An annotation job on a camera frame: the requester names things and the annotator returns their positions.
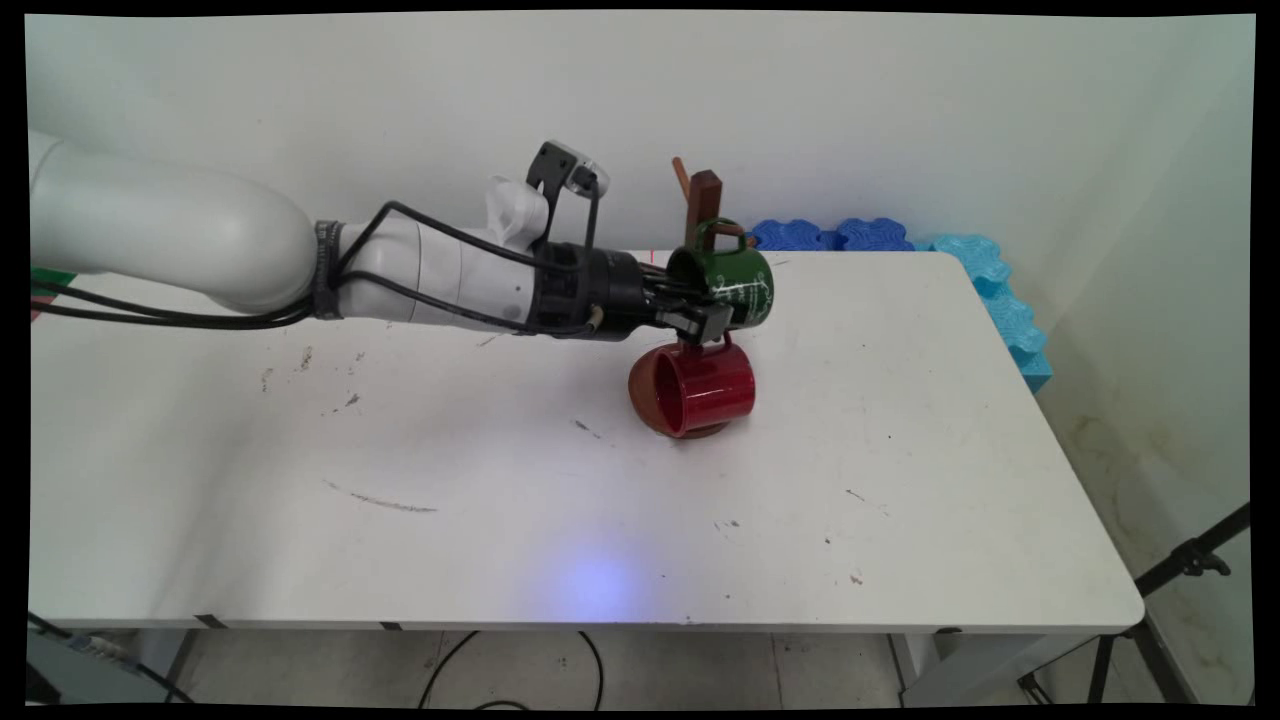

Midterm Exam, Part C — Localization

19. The dark blue foam mat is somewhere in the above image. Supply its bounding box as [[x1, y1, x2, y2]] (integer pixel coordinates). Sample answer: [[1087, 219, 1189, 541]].
[[835, 218, 916, 251], [748, 220, 839, 251]]

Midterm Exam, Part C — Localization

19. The light blue foam mat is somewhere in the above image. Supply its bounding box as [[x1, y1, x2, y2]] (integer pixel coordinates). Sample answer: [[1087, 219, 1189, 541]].
[[930, 233, 1053, 393]]

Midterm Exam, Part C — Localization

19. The black floor cable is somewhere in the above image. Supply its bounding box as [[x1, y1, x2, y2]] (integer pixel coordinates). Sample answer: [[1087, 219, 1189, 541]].
[[418, 630, 604, 711]]

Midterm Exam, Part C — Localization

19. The green mug with white print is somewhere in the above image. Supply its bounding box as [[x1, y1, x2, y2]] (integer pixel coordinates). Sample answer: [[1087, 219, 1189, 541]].
[[665, 218, 776, 331]]

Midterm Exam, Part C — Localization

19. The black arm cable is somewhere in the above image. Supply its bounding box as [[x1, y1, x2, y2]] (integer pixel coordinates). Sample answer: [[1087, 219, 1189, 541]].
[[30, 200, 601, 326], [30, 270, 601, 338]]

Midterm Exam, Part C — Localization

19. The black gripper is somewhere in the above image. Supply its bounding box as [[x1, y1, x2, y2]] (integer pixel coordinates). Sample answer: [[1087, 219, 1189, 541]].
[[530, 243, 738, 348]]

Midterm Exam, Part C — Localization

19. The brown wooden mug tree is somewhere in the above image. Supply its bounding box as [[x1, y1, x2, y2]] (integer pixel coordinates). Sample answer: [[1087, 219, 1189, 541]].
[[628, 157, 746, 441]]

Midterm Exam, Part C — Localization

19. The white ribbed wrist mount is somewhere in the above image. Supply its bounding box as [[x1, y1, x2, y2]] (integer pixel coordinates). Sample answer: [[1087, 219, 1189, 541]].
[[487, 175, 549, 246]]

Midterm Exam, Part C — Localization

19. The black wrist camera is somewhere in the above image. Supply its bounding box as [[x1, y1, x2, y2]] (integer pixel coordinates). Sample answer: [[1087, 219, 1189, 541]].
[[525, 140, 609, 251]]

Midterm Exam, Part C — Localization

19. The black tripod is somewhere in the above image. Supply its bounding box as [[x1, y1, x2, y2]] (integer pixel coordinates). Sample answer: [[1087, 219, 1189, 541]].
[[1018, 503, 1251, 706]]

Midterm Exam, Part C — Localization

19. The black cable strap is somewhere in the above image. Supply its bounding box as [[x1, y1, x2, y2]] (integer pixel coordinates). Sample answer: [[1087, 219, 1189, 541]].
[[313, 220, 347, 321]]

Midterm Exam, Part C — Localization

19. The red ceramic mug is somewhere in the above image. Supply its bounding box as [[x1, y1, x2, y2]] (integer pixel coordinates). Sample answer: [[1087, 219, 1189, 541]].
[[652, 335, 758, 439]]

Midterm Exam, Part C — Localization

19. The dark grey table leg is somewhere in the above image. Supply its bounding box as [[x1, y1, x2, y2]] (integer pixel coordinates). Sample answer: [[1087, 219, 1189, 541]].
[[160, 630, 201, 701]]

